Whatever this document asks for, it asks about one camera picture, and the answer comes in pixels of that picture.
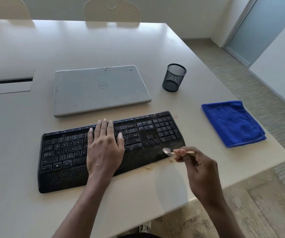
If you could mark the person's left hand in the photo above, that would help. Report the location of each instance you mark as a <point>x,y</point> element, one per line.
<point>104,153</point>

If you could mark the person's right hand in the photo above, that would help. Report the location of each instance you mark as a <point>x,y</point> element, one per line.
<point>202,175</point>

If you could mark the small wooden brush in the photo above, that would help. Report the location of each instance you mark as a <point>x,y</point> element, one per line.
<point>189,152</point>

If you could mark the black keyboard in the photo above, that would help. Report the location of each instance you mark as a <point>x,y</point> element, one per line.
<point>63,168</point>

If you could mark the blue microfibre cloth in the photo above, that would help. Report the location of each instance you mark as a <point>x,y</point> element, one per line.
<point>234,123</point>

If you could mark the person's left forearm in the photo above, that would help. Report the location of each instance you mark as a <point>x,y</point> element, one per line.
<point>83,210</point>

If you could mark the person's white shoe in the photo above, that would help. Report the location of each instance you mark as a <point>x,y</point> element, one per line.
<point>145,226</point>

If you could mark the person's black clothing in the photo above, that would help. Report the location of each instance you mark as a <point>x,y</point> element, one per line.
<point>142,235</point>

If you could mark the silver laptop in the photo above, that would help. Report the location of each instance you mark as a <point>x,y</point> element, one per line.
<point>97,91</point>

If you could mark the black mesh pen holder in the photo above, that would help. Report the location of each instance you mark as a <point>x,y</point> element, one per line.
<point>174,78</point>

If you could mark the cream perforated chair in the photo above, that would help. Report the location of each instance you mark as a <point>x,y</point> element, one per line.
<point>6,8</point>
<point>111,11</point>

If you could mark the frosted glass door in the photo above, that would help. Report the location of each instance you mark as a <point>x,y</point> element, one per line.
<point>261,27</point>

